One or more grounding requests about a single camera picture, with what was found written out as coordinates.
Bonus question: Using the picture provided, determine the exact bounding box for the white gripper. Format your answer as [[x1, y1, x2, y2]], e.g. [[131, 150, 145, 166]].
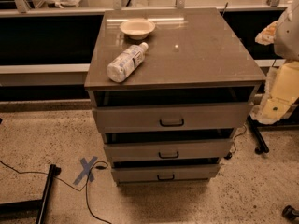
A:
[[250, 61, 299, 124]]

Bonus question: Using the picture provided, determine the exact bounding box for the black floor cable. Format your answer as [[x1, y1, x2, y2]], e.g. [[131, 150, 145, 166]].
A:
[[0, 160, 112, 224]]

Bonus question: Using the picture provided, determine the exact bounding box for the black stand leg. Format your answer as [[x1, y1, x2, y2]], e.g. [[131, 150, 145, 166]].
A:
[[247, 116, 269, 155], [0, 164, 61, 224]]

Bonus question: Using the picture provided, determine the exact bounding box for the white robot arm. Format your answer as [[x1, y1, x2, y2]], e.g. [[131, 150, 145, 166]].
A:
[[251, 0, 299, 124]]

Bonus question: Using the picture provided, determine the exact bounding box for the white plastic bottle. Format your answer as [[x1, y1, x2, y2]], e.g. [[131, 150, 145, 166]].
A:
[[107, 42, 149, 83]]

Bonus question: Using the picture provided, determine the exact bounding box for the blue tape cross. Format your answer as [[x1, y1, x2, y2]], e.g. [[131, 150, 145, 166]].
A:
[[73, 156, 97, 185]]

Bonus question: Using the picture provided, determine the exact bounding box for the beige paper bowl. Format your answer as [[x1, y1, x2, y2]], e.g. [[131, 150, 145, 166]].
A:
[[120, 19, 155, 40]]

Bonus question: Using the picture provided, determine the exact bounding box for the grey drawer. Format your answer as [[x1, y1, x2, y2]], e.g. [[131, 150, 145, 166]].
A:
[[93, 103, 252, 133], [111, 164, 220, 184], [104, 139, 233, 162]]

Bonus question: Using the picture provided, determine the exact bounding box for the black stand leg right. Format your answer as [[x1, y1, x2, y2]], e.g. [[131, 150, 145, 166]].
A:
[[247, 116, 269, 155]]

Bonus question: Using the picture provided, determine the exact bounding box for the thin cable by cabinet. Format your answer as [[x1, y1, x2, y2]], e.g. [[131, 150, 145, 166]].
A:
[[224, 124, 248, 161]]

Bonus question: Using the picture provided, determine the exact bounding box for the black caster wheel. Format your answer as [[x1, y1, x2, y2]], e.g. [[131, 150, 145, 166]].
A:
[[282, 205, 299, 221]]

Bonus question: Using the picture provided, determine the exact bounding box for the black stand leg left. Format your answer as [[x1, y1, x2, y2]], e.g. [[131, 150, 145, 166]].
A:
[[0, 164, 61, 224]]

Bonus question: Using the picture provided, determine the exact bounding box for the grey drawer cabinet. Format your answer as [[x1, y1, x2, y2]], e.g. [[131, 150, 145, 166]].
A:
[[83, 7, 267, 186]]

